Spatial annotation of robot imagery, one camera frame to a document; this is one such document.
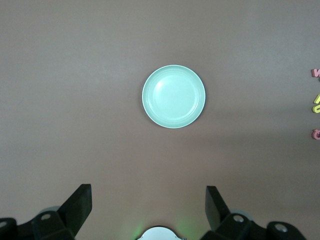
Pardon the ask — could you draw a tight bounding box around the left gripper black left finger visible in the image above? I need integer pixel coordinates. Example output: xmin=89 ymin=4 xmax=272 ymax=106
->
xmin=0 ymin=184 xmax=93 ymax=240

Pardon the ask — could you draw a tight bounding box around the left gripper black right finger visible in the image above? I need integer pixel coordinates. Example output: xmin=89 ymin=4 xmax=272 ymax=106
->
xmin=201 ymin=185 xmax=308 ymax=240

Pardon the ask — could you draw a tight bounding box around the light green plate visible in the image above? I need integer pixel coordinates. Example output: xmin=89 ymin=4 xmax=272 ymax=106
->
xmin=141 ymin=64 xmax=207 ymax=129

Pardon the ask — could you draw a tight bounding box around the brown table cover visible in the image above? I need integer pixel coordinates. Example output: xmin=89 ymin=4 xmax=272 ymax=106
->
xmin=0 ymin=0 xmax=320 ymax=240

